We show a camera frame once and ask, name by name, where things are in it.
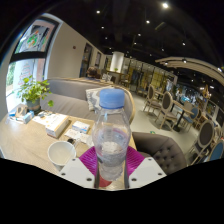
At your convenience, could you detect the green potted plant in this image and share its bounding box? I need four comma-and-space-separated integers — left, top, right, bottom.
16, 74, 55, 113

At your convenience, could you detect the thick white book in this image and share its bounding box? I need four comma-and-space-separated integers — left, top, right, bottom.
44, 113, 70, 139

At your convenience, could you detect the white printed mug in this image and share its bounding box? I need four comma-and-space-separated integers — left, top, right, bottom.
46, 140, 77, 172

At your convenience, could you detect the grey white chevron cushion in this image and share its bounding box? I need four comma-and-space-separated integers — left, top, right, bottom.
85, 84, 116, 113

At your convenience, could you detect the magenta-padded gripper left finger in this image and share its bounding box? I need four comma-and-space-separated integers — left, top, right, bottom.
58, 145, 100, 190

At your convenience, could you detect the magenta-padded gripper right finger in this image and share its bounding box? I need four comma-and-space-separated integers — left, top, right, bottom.
125, 146, 168, 190

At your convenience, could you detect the person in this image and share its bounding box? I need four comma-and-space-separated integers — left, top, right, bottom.
85, 65, 102, 80

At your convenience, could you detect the blue tissue pack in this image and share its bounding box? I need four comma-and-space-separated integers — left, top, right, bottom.
18, 109, 35, 125

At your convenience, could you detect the white round column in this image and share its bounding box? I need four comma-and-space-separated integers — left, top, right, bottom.
109, 51, 125, 73

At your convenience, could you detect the grey curved sofa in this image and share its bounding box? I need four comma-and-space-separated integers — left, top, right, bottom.
41, 77, 137, 124

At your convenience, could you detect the grey tufted armchair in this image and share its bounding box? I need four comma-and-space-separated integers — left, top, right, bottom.
132, 131, 189, 176

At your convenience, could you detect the clear blue-capped water bottle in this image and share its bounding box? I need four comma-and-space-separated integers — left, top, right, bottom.
91, 87, 132, 183

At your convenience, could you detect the window with colourful posters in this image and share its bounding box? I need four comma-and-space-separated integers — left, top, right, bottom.
4, 16, 61, 101

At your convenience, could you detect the dark cafe table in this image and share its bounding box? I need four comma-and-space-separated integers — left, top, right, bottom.
173, 99, 194, 133

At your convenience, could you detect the group of ceiling lights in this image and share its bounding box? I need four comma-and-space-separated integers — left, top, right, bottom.
94, 1, 224, 91

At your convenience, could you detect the group of dining chairs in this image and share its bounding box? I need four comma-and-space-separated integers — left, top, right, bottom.
142, 83, 224, 164

